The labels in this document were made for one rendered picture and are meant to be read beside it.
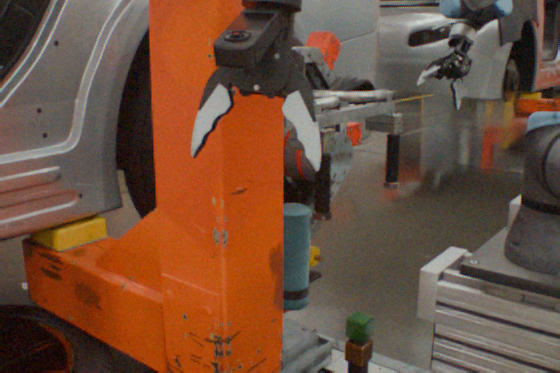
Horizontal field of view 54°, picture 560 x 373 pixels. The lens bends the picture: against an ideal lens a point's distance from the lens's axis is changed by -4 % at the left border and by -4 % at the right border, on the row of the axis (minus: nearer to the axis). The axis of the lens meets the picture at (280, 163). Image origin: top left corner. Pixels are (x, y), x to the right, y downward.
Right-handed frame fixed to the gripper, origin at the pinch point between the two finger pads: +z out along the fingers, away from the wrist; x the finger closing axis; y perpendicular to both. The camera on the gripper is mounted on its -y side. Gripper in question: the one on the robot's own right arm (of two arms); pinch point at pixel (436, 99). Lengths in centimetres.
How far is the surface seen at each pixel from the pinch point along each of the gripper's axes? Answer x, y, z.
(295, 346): 0, -28, 83
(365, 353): -18, 49, 76
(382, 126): -16.7, 10.2, 20.7
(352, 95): -29.6, 16.2, 20.0
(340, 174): -22.7, 11.1, 38.1
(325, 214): -27, 25, 52
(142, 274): -58, 31, 80
